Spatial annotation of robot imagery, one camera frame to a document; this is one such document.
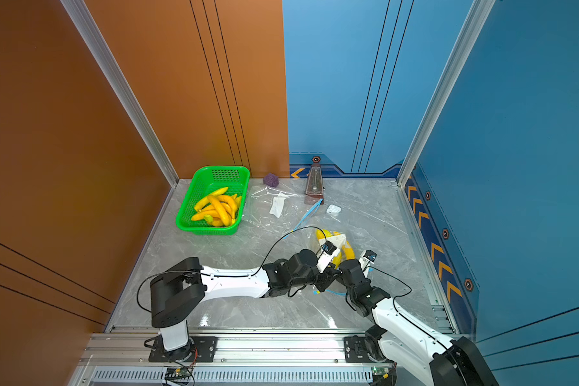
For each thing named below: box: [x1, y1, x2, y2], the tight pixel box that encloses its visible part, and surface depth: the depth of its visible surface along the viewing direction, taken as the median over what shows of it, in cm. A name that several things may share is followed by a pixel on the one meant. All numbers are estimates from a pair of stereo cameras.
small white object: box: [326, 204, 342, 217], surface depth 111 cm
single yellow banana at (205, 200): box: [194, 186, 229, 212], surface depth 111 cm
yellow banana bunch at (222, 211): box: [191, 193, 242, 227], surface depth 101 cm
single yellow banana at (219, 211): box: [207, 194, 232, 227], surface depth 99 cm
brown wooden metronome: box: [303, 163, 325, 206], surface depth 107 cm
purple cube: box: [262, 172, 280, 188], surface depth 118 cm
